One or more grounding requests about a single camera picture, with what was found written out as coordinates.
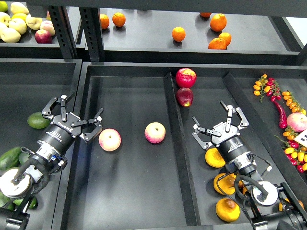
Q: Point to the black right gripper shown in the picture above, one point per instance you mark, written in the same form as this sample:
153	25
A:
233	146

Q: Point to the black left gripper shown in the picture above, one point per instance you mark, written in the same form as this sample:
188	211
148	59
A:
57	138

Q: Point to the yellow pear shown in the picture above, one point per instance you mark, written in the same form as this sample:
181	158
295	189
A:
224	185
281	208
227	210
214	158

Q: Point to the dark green avocado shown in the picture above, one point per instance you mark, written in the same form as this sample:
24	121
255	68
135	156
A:
23	157

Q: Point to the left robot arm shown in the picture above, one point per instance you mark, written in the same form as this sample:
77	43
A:
21	184

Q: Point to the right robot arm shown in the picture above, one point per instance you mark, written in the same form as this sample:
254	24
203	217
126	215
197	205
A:
267	206

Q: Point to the green avocado top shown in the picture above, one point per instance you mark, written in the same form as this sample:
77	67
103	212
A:
37	121

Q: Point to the yellow pear bottom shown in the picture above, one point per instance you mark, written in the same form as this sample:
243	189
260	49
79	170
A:
227	210

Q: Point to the green avocado bottom left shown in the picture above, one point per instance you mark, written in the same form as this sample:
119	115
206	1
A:
4	202

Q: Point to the pink apple left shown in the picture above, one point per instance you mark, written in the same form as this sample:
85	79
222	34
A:
109	139

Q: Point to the black left tray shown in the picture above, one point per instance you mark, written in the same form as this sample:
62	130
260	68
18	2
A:
26	86

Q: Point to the black tray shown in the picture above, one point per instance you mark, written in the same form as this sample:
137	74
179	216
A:
26	86
168	186

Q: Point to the dark red apple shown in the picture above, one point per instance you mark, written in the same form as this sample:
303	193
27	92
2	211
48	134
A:
184	97

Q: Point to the red chili pepper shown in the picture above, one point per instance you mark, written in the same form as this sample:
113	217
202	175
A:
282	116

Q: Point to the cherry tomato cluster top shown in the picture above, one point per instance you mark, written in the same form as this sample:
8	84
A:
266	86

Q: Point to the cherry tomato cluster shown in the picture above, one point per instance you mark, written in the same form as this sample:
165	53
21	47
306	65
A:
295	152
266	86

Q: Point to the bright red apple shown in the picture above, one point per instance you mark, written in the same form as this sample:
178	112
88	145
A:
186	78

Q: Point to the cherry tomato cluster bottom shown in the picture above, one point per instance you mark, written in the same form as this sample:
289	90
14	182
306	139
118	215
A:
295	152

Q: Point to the white checker tag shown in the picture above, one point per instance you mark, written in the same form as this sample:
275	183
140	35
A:
302	138

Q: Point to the red apple on shelf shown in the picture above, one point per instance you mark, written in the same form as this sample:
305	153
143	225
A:
43	37

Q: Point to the black middle tray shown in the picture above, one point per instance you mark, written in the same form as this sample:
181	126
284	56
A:
168	186

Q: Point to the front orange on shelf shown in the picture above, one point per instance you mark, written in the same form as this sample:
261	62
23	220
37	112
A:
218	44

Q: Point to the peach on shelf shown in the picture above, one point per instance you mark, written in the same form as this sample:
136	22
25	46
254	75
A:
48	26

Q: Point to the orange behind front orange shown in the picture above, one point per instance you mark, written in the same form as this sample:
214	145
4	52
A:
227	37

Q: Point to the pale yellow apple front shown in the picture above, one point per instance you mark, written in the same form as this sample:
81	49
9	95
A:
10	35

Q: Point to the orange left on shelf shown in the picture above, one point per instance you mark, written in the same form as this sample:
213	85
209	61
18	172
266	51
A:
118	19

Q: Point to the orange at shelf centre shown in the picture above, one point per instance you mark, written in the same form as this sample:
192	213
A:
178	34

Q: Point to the large orange on shelf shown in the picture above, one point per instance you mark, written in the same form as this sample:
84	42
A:
218	22

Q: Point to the orange beside shelf post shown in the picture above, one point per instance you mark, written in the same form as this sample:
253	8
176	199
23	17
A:
104	21

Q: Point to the black shelf post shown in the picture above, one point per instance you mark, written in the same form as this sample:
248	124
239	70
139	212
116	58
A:
90	18

